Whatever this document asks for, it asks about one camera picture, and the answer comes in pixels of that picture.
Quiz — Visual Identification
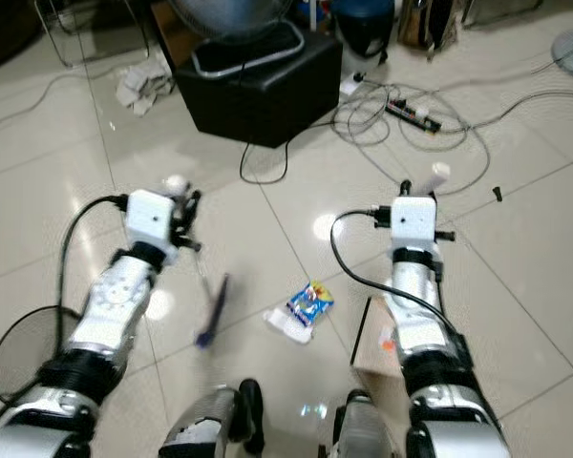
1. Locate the blue broom with white tip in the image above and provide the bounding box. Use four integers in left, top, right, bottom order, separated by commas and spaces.
164, 174, 233, 350

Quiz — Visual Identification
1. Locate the beige dustpan with white handle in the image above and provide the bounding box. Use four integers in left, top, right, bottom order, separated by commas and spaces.
350, 161, 454, 385

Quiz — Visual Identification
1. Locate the black power strip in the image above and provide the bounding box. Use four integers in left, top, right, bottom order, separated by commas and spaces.
384, 97, 443, 134

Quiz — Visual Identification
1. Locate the white plug adapter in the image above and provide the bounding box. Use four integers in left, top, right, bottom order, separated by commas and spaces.
338, 71, 365, 97

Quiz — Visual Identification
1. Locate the black box ottoman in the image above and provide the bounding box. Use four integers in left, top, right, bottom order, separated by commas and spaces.
174, 32, 344, 150

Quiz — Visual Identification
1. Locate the crumpled grey white paper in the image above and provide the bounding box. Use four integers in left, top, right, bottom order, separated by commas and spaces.
114, 58, 174, 116

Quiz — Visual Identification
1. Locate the white crumpled tissue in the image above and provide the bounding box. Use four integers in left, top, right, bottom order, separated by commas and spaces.
264, 307, 315, 345

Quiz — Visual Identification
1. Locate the blue snack wrapper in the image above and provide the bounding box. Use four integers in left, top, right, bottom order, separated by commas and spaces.
285, 281, 336, 328

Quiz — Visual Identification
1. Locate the brown bag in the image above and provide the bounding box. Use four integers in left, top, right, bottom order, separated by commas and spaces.
396, 0, 460, 51

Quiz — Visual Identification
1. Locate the dark blue round appliance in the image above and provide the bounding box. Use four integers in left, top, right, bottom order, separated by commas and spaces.
331, 0, 398, 59

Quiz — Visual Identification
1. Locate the left robot leg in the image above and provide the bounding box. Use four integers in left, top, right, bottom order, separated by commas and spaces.
161, 378, 266, 458

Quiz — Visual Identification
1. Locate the dark brown sofa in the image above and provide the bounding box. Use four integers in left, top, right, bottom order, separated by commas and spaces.
0, 0, 41, 74

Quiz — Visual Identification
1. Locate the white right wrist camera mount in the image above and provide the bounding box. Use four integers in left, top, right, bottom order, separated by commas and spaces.
391, 195, 439, 252

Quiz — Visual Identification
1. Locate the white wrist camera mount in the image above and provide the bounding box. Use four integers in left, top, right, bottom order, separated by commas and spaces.
125, 189, 181, 252
391, 195, 439, 252

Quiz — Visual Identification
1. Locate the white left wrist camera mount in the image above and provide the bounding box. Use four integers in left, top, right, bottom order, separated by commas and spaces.
125, 189, 181, 252

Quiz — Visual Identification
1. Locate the black floor cable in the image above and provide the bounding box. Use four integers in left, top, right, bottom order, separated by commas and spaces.
238, 143, 290, 186

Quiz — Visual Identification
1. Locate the coiled grey cable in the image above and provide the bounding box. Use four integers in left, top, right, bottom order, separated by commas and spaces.
332, 81, 494, 198

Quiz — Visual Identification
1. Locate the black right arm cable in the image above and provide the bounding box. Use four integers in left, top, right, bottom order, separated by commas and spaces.
329, 209, 461, 337

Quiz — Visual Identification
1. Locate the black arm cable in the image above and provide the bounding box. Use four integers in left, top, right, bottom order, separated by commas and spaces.
329, 209, 461, 337
61, 194, 131, 327

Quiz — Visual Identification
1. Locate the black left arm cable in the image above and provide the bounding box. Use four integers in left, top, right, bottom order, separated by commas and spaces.
61, 194, 131, 327

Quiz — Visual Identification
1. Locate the long grey floor cable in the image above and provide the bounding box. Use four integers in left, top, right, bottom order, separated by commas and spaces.
0, 69, 127, 136

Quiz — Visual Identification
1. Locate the metal chair frame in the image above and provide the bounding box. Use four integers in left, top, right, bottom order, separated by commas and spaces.
32, 0, 145, 69

